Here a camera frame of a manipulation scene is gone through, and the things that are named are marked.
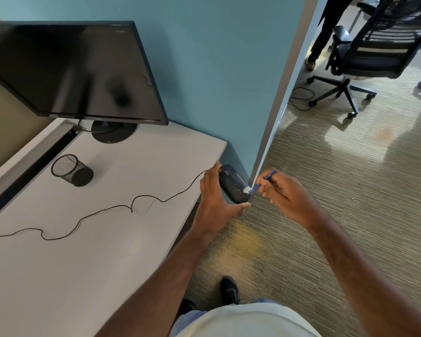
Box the person's right forearm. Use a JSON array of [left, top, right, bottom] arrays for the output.
[[307, 210, 421, 337]]

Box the person's left hand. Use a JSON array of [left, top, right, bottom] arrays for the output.
[[196, 161, 252, 235]]

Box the black computer monitor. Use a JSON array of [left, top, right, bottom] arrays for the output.
[[0, 20, 169, 126]]

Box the person's left forearm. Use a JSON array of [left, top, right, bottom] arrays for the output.
[[95, 221, 218, 337]]

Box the person's right hand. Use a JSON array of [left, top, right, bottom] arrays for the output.
[[258, 169, 325, 230]]

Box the person's white shirt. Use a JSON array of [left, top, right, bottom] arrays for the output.
[[175, 303, 323, 337]]

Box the person's black shoe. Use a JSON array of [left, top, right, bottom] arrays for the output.
[[175, 298, 200, 321], [220, 276, 242, 306]]

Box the black office chair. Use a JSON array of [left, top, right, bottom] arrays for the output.
[[307, 0, 421, 119]]

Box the black computer mouse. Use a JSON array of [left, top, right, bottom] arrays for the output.
[[218, 164, 251, 204]]

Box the black monitor cable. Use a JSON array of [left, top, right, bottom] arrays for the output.
[[72, 119, 118, 134]]

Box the black floor cable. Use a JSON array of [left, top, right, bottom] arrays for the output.
[[289, 87, 316, 112]]

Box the blue cleaning swab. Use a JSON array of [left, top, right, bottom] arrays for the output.
[[242, 170, 277, 194]]

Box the black mesh pen cup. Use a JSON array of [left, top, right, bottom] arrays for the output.
[[51, 154, 94, 188]]

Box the black mouse cable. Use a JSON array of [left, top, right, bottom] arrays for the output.
[[0, 169, 211, 243]]

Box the black round monitor stand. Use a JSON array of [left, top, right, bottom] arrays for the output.
[[91, 120, 138, 144]]

